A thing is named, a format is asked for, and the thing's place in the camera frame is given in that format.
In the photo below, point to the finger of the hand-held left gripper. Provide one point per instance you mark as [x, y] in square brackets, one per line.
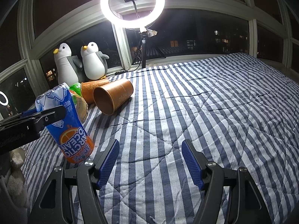
[28, 114]
[50, 116]

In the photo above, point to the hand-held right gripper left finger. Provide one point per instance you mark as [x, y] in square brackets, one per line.
[108, 164]

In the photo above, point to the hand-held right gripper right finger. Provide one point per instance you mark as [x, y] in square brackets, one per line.
[192, 165]

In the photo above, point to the blue and orange drink cup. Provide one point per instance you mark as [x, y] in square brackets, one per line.
[72, 133]

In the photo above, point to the small orange paper cup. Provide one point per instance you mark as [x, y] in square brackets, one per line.
[90, 91]

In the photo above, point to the large orange paper cup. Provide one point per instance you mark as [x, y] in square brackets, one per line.
[116, 94]

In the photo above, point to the clear wrapped snack pack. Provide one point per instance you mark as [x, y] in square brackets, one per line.
[81, 108]

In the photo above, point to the green plastic item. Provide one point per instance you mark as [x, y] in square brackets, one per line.
[76, 88]

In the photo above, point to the beige plush toy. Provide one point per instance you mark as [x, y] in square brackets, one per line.
[16, 179]

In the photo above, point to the penguin plush toy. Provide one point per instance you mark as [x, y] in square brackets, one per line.
[65, 63]
[93, 60]

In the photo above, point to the blue white striped blanket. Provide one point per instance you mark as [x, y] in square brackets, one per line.
[186, 109]

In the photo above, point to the black power strip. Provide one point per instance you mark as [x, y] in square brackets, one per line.
[121, 71]

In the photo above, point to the white window frame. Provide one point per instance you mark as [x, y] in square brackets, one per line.
[198, 3]

